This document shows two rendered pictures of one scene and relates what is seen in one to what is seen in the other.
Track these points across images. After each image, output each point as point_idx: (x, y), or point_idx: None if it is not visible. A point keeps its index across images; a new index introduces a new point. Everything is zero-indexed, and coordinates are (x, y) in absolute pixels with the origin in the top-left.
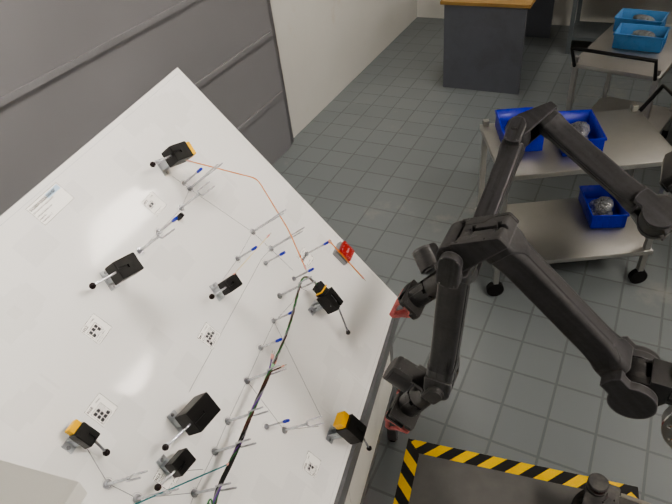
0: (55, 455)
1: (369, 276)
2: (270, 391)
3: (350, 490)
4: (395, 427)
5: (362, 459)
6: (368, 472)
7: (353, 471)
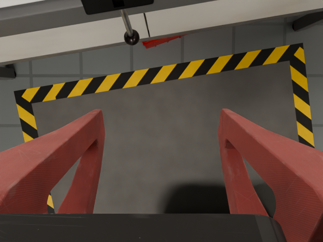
0: None
1: None
2: None
3: (151, 18)
4: (74, 192)
5: (215, 12)
6: (218, 25)
7: (114, 16)
